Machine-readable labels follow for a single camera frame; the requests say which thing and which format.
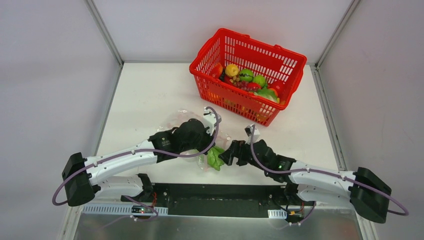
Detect napa cabbage toy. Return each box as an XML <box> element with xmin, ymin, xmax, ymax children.
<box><xmin>207</xmin><ymin>146</ymin><xmax>225</xmax><ymax>171</ymax></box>

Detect clear zip top bag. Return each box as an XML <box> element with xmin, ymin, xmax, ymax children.
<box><xmin>157</xmin><ymin>109</ymin><xmax>232</xmax><ymax>172</ymax></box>

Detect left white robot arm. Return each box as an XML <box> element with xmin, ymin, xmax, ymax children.
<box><xmin>59</xmin><ymin>118</ymin><xmax>219</xmax><ymax>207</ymax></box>

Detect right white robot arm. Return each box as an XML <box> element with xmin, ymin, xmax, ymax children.
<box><xmin>218</xmin><ymin>140</ymin><xmax>392</xmax><ymax>224</ymax></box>

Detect green lettuce toy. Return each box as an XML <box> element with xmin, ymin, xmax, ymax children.
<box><xmin>254</xmin><ymin>88</ymin><xmax>280</xmax><ymax>104</ymax></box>

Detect red pepper toy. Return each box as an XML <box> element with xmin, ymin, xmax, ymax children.
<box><xmin>246</xmin><ymin>82</ymin><xmax>262</xmax><ymax>92</ymax></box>

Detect red plastic shopping basket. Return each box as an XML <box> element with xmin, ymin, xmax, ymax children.
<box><xmin>189</xmin><ymin>28</ymin><xmax>307</xmax><ymax>126</ymax></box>

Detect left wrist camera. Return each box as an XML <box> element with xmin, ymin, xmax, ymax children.
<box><xmin>200</xmin><ymin>110</ymin><xmax>222</xmax><ymax>136</ymax></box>

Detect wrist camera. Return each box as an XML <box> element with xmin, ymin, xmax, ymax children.
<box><xmin>244</xmin><ymin>124</ymin><xmax>260</xmax><ymax>144</ymax></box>
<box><xmin>200</xmin><ymin>110</ymin><xmax>222</xmax><ymax>136</ymax></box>

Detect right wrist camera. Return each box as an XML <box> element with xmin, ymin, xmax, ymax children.
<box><xmin>244</xmin><ymin>124</ymin><xmax>260</xmax><ymax>144</ymax></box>

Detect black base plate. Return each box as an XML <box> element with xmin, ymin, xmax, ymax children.
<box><xmin>133</xmin><ymin>183</ymin><xmax>313</xmax><ymax>218</ymax></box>

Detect aluminium frame rail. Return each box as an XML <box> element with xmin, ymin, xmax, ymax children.
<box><xmin>70</xmin><ymin>181</ymin><xmax>369</xmax><ymax>211</ymax></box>

